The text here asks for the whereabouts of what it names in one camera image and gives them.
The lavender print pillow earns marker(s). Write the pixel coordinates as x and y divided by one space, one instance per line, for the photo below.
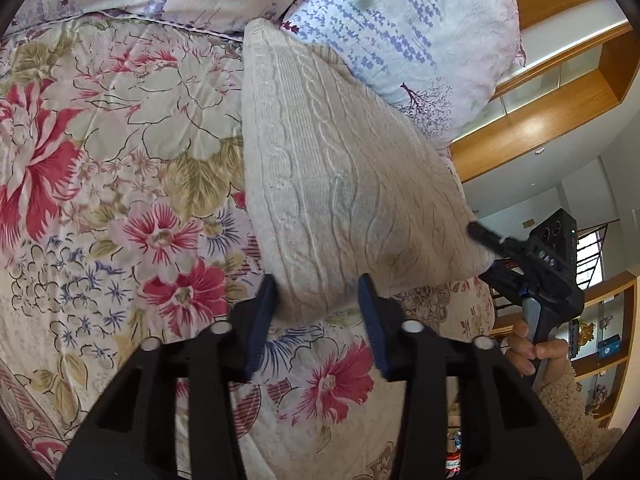
415 25

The floral quilt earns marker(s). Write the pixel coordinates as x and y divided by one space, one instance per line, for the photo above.
125 160

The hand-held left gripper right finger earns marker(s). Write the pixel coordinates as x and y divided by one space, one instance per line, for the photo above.
375 332

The person's right hand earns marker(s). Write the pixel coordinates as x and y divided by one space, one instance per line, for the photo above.
550 351

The wooden shelf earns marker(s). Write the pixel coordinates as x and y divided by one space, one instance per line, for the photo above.
627 320

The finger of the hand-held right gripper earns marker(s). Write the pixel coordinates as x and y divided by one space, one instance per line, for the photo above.
492 237
502 280

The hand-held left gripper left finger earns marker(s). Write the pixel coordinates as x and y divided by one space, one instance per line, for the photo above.
260 332

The blue box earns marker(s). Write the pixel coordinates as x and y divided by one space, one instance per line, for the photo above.
608 346

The wooden headboard cabinet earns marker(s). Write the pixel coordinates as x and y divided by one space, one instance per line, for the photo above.
550 125

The window with railing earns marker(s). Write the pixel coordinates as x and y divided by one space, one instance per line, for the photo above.
590 260

